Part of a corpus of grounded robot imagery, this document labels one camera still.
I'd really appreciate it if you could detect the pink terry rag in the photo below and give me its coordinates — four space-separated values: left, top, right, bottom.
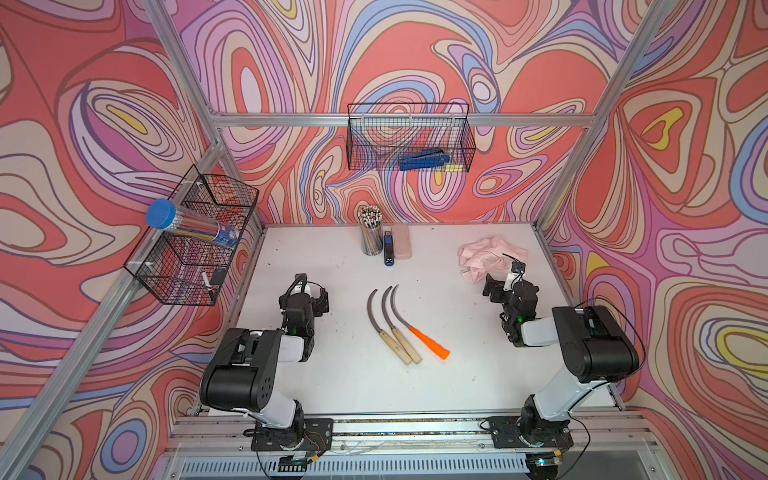
458 236 529 283

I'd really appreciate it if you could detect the orange handle sickle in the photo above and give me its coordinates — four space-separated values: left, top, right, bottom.
390 285 451 360

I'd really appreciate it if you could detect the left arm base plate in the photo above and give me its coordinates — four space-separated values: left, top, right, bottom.
251 417 334 454

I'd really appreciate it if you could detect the blue tool in basket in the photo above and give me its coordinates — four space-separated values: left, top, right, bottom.
399 149 450 171

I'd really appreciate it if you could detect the pink rectangular box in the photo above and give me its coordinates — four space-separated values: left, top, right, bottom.
391 224 412 260

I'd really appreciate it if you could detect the cup of coloured pencils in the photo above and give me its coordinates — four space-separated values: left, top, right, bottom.
357 205 383 256

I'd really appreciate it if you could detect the wooden handle sickle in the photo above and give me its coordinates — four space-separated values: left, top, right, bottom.
381 285 423 364
366 288 414 366

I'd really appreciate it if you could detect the blue cap pencil tube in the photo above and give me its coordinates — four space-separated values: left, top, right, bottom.
145 199 239 249

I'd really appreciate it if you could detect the aluminium front rail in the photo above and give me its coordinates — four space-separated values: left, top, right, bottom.
167 410 657 451

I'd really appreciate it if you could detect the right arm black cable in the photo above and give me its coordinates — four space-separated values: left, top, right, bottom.
563 296 648 421

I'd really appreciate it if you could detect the black wire basket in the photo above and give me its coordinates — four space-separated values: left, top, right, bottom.
346 100 476 173
124 166 259 306

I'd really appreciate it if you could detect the black wire basket back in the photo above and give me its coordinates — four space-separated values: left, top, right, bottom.
346 100 476 173

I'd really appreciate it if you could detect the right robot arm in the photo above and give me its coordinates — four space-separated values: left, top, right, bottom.
483 275 641 448

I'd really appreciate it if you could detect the blue stapler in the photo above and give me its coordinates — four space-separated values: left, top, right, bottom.
383 231 395 267

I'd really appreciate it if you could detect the black wire basket left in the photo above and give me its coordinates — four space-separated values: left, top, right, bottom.
124 166 259 306

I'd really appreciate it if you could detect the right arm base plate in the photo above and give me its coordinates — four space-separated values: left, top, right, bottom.
480 416 574 451

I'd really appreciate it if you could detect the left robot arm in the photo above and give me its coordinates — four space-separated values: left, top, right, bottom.
199 274 330 450

